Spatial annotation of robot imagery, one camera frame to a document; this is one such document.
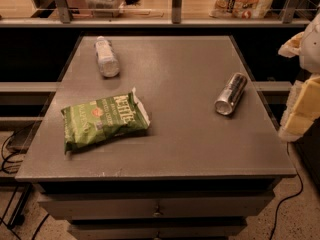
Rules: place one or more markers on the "green chips bag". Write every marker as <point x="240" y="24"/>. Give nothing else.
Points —
<point x="100" y="120"/>

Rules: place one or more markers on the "clear plastic container on shelf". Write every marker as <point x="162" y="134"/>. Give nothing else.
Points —
<point x="105" y="0"/>

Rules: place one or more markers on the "clear plastic water bottle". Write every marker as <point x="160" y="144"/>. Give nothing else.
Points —
<point x="107" y="62"/>

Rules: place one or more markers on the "silver metal can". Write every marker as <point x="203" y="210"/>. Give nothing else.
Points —
<point x="229" y="97"/>

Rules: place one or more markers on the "colourful snack bag on shelf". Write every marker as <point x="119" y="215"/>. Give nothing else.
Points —
<point x="244" y="9"/>

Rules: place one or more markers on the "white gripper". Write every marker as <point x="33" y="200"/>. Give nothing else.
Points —
<point x="311" y="52"/>

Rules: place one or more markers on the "metal shelf rail frame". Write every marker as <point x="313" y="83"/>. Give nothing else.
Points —
<point x="149" y="14"/>

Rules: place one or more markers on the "grey table with drawers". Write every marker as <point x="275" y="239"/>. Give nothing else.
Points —
<point x="194" y="174"/>

